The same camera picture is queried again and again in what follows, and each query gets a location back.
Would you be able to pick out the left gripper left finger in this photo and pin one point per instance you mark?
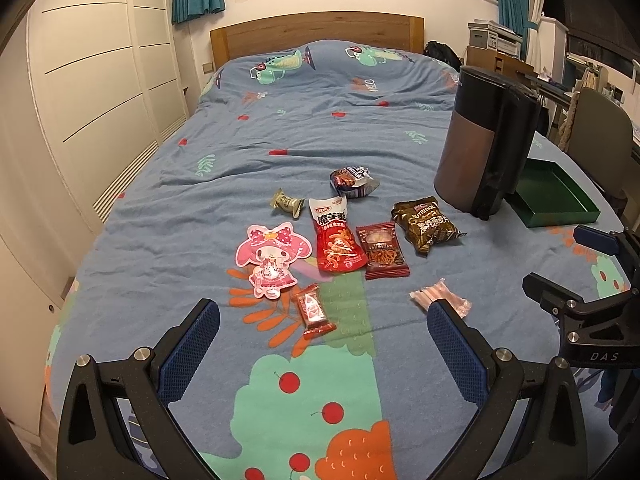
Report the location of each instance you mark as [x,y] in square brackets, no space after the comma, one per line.
[116,422]

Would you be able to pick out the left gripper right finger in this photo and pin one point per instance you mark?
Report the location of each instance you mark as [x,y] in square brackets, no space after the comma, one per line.
[551,440]

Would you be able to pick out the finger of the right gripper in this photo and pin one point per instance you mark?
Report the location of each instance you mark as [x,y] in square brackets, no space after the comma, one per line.
[624,246]
[611,318]

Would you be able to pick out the pink striped snack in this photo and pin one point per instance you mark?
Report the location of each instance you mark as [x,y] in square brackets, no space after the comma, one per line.
[425,296]

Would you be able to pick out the dark red cracker snack bag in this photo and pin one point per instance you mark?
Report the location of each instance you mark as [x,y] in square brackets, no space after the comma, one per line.
[385,258]

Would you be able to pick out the small red candy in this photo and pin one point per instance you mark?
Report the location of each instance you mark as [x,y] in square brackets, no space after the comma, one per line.
[311,311]

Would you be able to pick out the pink My Melody snack bag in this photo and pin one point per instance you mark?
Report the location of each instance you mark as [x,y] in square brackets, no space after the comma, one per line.
[271,251]

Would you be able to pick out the green rectangular tray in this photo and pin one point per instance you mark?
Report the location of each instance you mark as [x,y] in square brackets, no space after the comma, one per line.
[547,196]

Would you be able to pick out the grey chair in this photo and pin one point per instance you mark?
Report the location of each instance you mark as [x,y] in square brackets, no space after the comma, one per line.
[601,142]

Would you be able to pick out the black brown cylindrical appliance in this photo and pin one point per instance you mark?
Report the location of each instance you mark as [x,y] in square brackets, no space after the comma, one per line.
[489,136]

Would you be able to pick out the brown oat snack bag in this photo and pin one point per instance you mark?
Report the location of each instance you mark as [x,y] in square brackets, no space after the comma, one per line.
[424,224]

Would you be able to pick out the wooden drawer cabinet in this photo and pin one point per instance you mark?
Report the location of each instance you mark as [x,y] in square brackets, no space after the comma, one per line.
[498,62]

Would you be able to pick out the white printer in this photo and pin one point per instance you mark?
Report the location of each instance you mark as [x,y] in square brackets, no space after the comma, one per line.
[490,35]

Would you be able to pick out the black backpack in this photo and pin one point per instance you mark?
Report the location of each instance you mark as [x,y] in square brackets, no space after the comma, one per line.
[443,53]

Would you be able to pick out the red spicy strip snack bag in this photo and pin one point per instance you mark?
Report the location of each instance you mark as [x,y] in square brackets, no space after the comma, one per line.
[337,249]

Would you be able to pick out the small green wrapped candy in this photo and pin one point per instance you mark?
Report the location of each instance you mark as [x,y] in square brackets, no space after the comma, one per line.
[292,205]

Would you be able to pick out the blue patterned bed quilt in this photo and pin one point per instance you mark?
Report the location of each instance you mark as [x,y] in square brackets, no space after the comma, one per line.
[373,399]

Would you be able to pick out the white wardrobe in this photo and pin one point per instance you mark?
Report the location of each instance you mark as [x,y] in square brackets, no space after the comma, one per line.
[89,91]

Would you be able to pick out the wooden headboard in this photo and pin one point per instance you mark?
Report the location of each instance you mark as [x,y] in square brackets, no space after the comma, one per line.
[385,30]

